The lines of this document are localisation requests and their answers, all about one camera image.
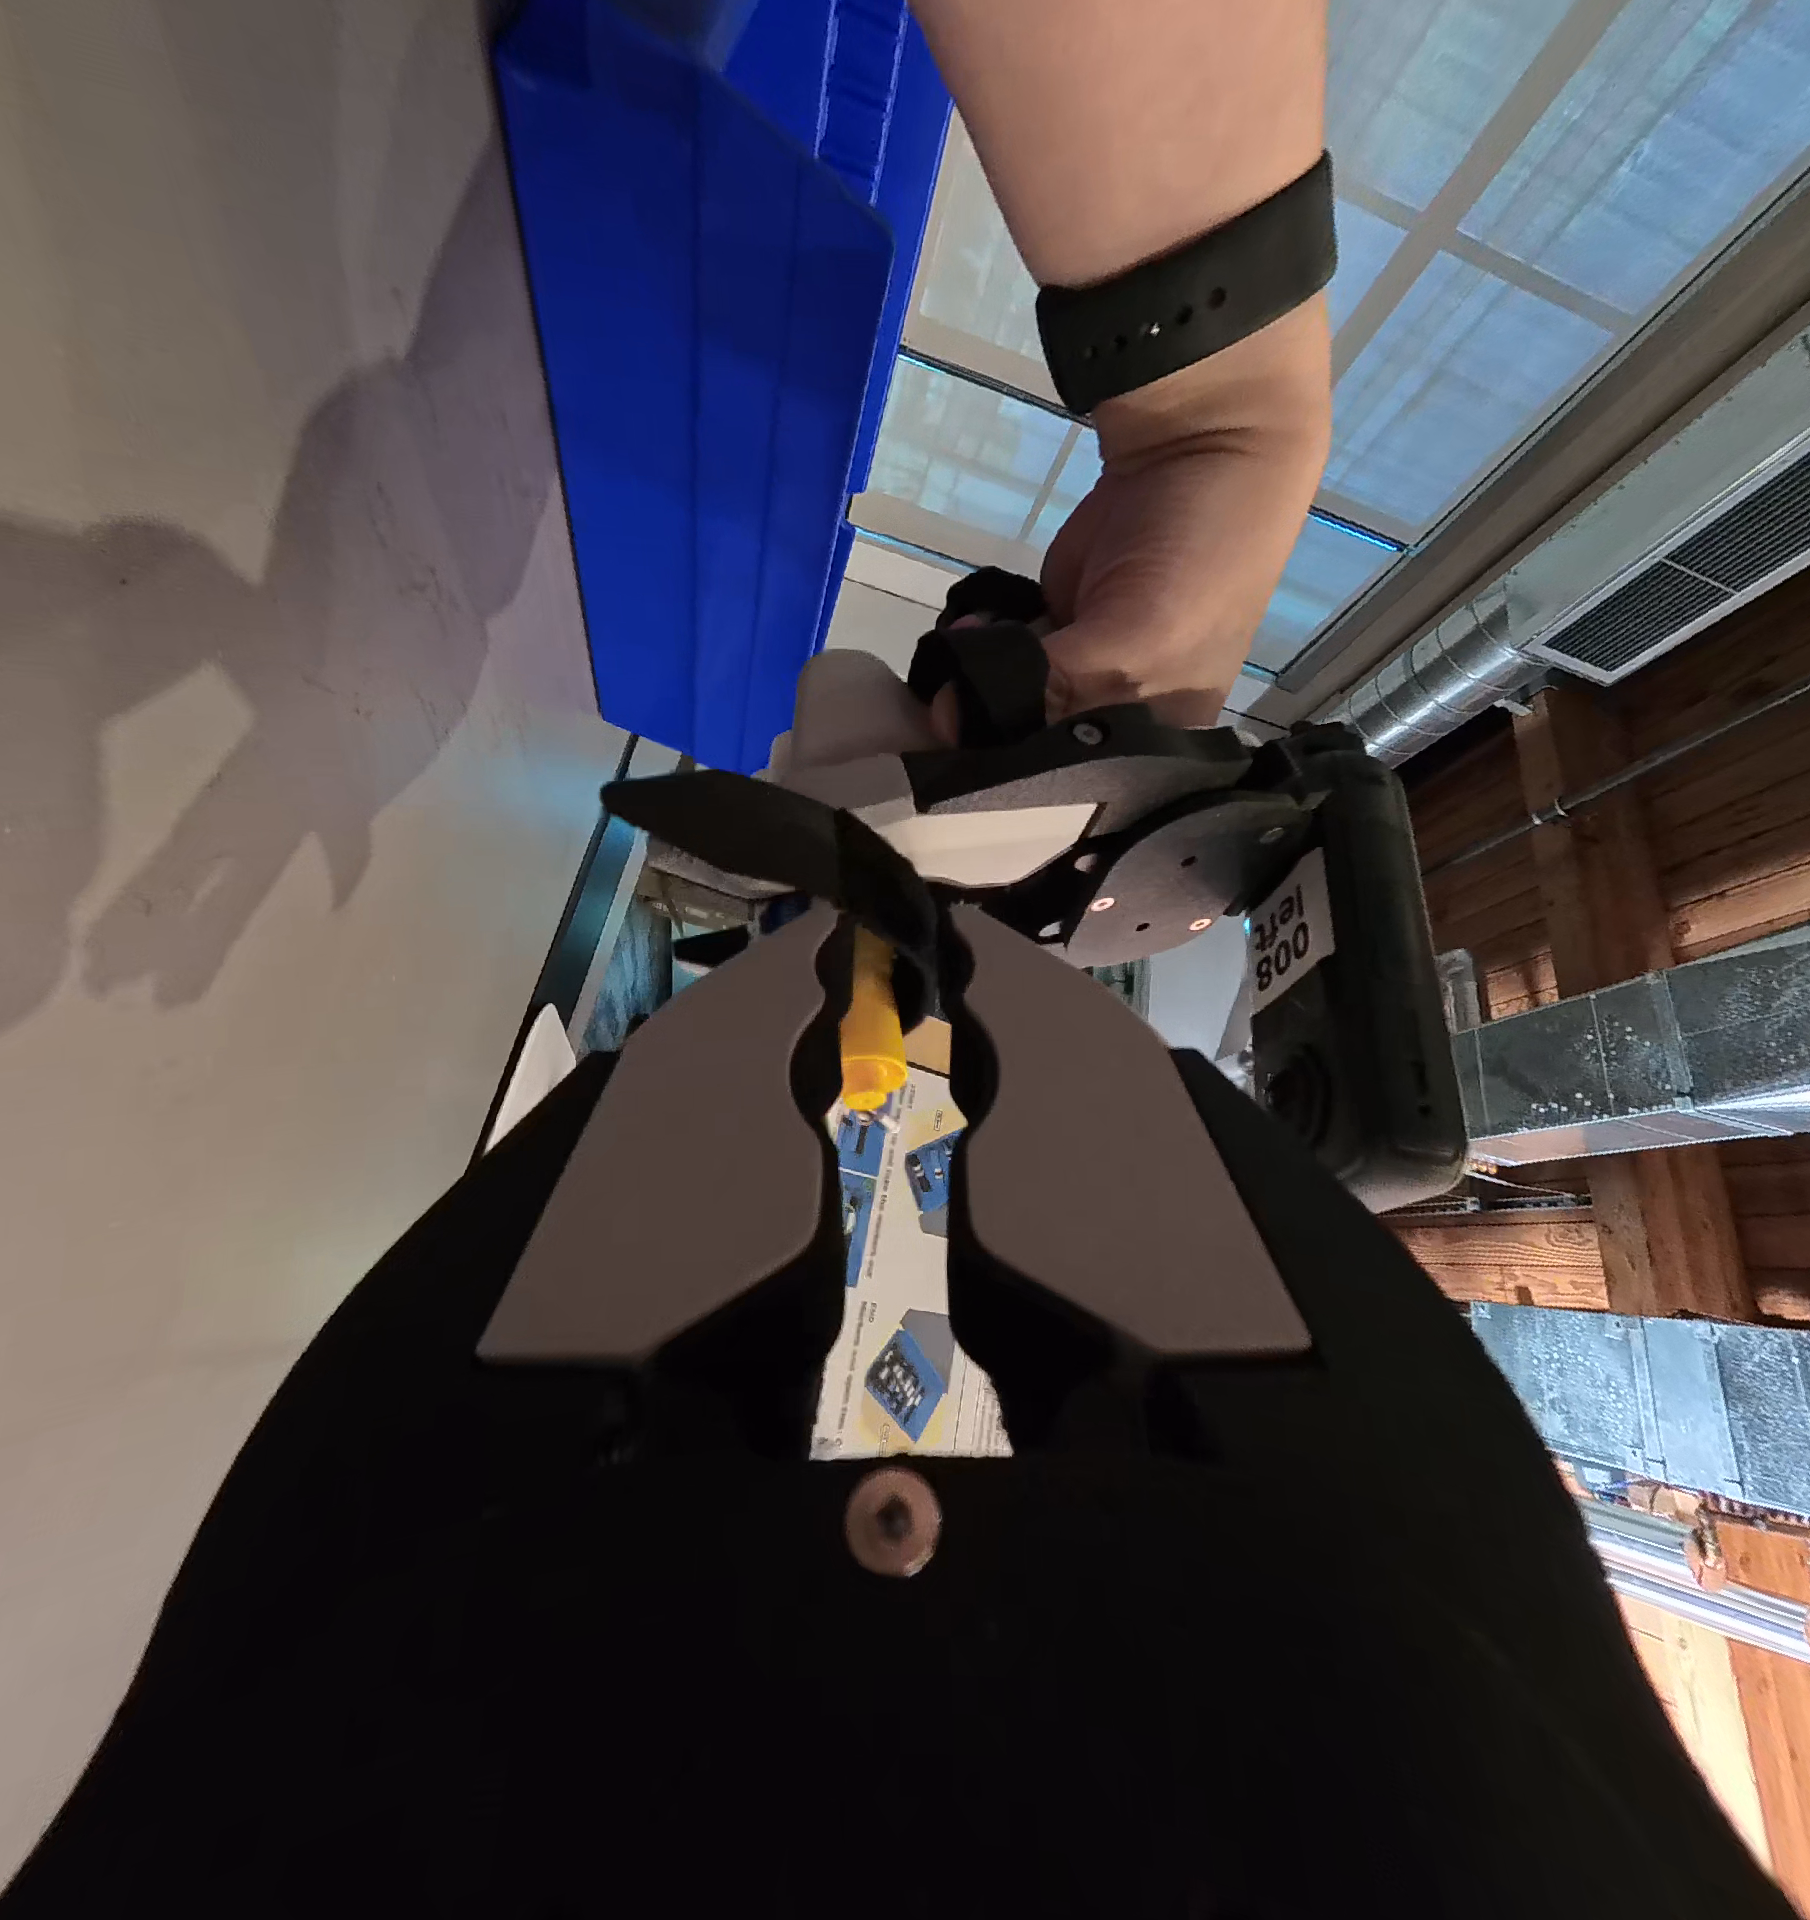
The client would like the black hook-and-loop strap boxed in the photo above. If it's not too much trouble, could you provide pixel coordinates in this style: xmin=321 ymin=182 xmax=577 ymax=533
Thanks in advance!
xmin=599 ymin=771 xmax=974 ymax=1027

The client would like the large blue plastic bin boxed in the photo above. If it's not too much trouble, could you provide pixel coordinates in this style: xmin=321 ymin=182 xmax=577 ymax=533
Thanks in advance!
xmin=489 ymin=0 xmax=955 ymax=777

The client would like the rectangular metal air duct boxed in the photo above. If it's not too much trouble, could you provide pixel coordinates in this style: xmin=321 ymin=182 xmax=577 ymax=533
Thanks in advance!
xmin=1467 ymin=1298 xmax=1810 ymax=1534
xmin=1448 ymin=916 xmax=1810 ymax=1176

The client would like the white ceiling air vent unit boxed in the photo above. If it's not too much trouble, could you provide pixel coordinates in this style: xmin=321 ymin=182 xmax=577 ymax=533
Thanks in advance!
xmin=1505 ymin=322 xmax=1810 ymax=693

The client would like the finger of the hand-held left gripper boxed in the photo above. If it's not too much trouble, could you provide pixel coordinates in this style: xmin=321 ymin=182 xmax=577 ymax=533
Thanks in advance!
xmin=641 ymin=841 xmax=850 ymax=905
xmin=903 ymin=806 xmax=1104 ymax=890

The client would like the yellow highlighter marker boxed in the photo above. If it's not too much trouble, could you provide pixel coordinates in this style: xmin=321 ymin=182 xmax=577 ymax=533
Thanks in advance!
xmin=836 ymin=922 xmax=908 ymax=1118

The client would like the printed paper sheet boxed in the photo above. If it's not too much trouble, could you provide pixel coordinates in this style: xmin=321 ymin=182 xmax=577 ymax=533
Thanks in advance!
xmin=810 ymin=1019 xmax=1022 ymax=1459

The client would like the black watch band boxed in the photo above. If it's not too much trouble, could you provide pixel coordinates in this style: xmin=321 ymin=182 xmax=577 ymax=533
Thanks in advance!
xmin=1034 ymin=151 xmax=1338 ymax=420

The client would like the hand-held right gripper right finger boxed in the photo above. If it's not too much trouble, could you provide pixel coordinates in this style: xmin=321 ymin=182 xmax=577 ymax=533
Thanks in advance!
xmin=941 ymin=912 xmax=1317 ymax=1458

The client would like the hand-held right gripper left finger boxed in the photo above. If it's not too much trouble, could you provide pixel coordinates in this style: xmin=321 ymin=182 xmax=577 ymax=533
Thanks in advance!
xmin=473 ymin=908 xmax=853 ymax=1459

